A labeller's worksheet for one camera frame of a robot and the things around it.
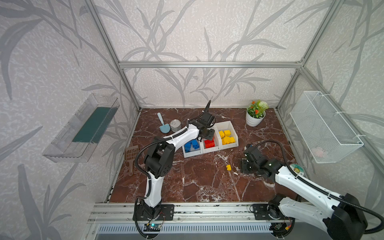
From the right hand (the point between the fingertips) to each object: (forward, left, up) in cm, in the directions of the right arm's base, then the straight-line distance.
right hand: (243, 160), depth 84 cm
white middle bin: (+11, +14, -4) cm, 18 cm away
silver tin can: (+26, +42, -1) cm, 49 cm away
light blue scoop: (+28, +50, -7) cm, 58 cm away
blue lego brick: (+12, +33, -5) cm, 35 cm away
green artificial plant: (+32, -13, +8) cm, 36 cm away
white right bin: (+27, +5, -3) cm, 28 cm away
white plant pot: (+30, -12, -2) cm, 32 cm away
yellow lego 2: (+21, +10, -5) cm, 24 cm away
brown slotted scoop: (+8, +70, -8) cm, 70 cm away
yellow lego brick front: (+16, +6, -4) cm, 17 cm away
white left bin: (+11, +29, -5) cm, 32 cm away
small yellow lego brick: (-2, +7, -7) cm, 10 cm away
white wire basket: (-1, -30, +27) cm, 40 cm away
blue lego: (+12, +27, -2) cm, 30 cm away
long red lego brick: (+13, +18, -4) cm, 23 cm away
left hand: (+19, +17, +3) cm, 26 cm away
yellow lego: (+22, +6, -5) cm, 24 cm away
